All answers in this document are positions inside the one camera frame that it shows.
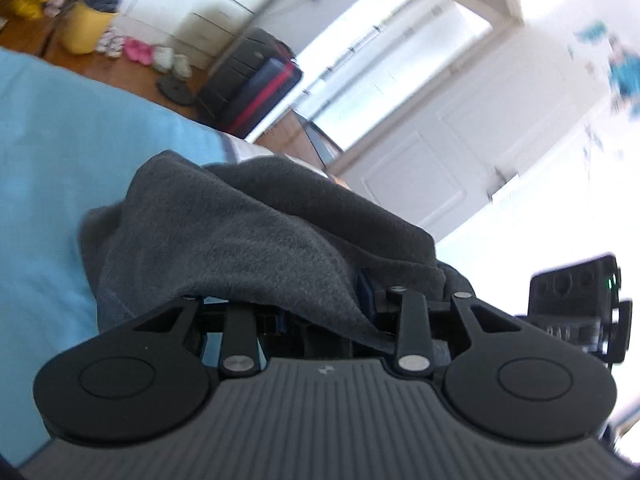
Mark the light blue sheet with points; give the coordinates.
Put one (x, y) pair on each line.
(68, 144)

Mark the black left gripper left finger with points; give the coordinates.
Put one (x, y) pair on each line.
(224, 336)

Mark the pink slippers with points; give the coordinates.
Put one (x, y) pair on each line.
(138, 51)

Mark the yellow bucket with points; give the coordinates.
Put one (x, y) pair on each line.
(85, 24)

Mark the black suitcase with red strap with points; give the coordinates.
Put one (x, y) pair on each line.
(253, 79)

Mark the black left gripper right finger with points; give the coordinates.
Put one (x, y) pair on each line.
(428, 336)

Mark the white door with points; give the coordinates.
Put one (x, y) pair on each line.
(445, 157)

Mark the dark grey garment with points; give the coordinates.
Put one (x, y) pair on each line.
(266, 231)

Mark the white patterned bed cover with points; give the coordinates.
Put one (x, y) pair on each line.
(241, 151)

